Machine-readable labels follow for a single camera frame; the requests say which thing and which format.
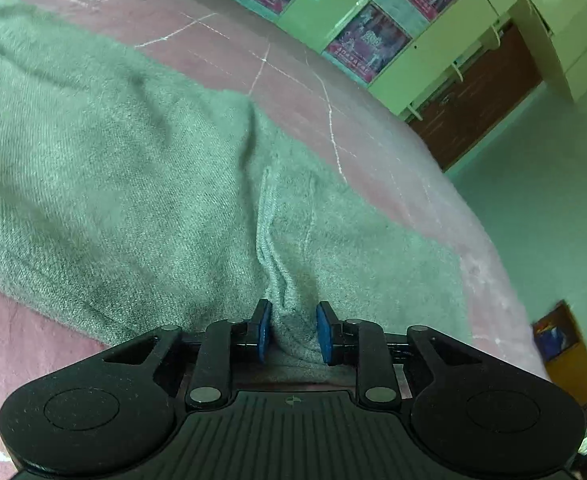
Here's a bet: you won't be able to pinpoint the orange cardboard box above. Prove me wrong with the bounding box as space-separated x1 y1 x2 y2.
530 300 587 407

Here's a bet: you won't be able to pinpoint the grey-green towel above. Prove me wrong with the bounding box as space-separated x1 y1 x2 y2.
0 0 475 377

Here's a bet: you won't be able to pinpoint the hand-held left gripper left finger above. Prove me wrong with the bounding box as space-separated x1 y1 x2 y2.
102 299 273 410

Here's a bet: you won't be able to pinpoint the cream overhead cabinet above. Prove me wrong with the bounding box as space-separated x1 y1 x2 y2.
509 0 587 104

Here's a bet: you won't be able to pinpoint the brown wooden door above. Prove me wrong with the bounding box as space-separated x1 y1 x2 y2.
407 22 545 172

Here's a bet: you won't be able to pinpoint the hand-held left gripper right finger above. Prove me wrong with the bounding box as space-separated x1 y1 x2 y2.
315 301 480 407

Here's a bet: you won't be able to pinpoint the green wall cabinets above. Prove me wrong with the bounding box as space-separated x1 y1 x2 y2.
176 0 529 117

